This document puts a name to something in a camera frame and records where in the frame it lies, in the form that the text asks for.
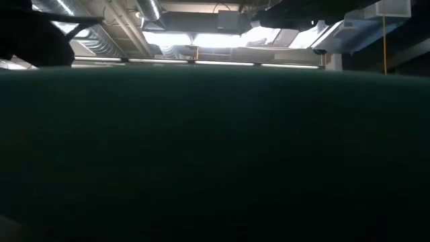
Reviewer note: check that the large dark green plastic plate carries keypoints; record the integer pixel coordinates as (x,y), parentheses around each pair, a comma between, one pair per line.
(215,151)

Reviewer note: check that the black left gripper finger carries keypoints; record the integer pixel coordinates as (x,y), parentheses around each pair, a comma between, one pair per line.
(84,20)

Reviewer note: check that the yellow vertical pole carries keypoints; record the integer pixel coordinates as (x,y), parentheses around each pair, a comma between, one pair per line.
(384,43)

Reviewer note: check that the white rectangular air duct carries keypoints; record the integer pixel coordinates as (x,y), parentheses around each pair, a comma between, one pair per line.
(363,23)

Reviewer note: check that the white ceiling light strip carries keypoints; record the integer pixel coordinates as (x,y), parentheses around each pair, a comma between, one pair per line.
(158,61)
(97,59)
(224,62)
(289,66)

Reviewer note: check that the silver spiral ventilation duct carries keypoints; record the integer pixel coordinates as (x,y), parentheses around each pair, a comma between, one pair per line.
(100,40)
(149,9)

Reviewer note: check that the grey ceiling box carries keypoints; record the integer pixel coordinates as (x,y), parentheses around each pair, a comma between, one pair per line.
(228,21)

